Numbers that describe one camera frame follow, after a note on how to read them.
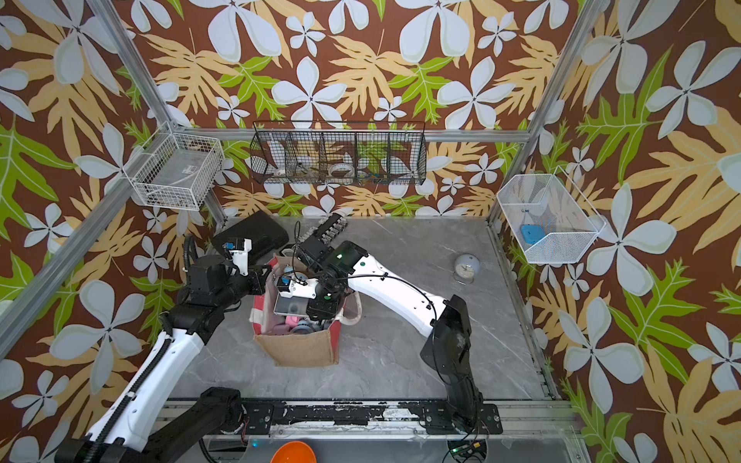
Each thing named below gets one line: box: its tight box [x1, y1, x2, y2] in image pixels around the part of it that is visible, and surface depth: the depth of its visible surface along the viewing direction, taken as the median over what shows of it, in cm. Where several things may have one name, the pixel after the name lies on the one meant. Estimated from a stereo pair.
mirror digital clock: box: [273, 293, 310, 317], surface depth 80 cm
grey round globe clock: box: [453, 252, 482, 286], surface depth 100 cm
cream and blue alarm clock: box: [290, 320, 315, 335], surface depth 82 cm
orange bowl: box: [270, 440, 317, 463], surface depth 67 cm
